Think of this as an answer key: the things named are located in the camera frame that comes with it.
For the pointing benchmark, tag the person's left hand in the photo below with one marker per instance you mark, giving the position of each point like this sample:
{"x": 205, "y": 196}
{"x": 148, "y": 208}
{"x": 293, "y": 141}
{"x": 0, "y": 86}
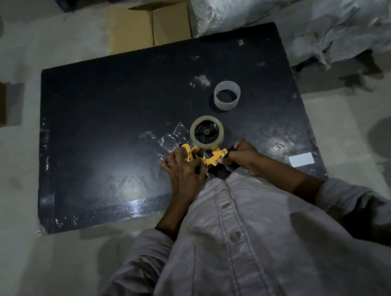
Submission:
{"x": 182, "y": 175}

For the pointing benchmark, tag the person's right hand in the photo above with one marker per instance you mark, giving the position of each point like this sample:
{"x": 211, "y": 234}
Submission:
{"x": 247, "y": 156}

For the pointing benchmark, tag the person's right thumb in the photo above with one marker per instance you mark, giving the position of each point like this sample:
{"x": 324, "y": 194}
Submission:
{"x": 227, "y": 159}

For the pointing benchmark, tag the person's left fingers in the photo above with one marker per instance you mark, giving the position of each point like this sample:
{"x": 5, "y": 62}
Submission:
{"x": 174, "y": 160}

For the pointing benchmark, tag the yellow tape dispenser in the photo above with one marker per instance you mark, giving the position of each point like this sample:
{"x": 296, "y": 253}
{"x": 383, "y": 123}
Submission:
{"x": 206, "y": 154}

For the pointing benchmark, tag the person's left forearm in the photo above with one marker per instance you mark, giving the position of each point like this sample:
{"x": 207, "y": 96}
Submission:
{"x": 174, "y": 213}

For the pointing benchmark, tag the person's right forearm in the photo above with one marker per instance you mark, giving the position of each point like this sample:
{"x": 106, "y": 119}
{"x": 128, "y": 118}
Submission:
{"x": 288, "y": 179}

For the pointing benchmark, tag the crumpled clear tape strip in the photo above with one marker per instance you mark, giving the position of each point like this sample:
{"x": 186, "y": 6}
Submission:
{"x": 165, "y": 140}

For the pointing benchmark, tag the clear packing tape roll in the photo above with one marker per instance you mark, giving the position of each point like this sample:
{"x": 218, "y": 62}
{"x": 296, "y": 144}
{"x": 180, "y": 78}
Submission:
{"x": 207, "y": 132}

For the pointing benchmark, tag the empty white tape core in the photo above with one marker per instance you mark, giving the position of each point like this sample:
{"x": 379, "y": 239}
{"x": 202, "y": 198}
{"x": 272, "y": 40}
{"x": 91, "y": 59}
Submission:
{"x": 227, "y": 96}

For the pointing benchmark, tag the black wrapped flat package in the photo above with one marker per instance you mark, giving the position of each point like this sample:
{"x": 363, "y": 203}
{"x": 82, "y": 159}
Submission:
{"x": 112, "y": 129}

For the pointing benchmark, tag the white label sticker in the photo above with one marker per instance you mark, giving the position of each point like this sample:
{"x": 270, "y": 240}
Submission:
{"x": 301, "y": 159}

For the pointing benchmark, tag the person's grey button shirt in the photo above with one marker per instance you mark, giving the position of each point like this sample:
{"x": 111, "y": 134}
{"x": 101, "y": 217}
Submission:
{"x": 255, "y": 254}

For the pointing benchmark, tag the flat brown cardboard box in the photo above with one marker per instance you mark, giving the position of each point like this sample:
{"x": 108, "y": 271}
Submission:
{"x": 158, "y": 23}

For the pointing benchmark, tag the crumpled white woven sack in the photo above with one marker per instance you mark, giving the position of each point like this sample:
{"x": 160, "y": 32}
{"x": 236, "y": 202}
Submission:
{"x": 348, "y": 20}

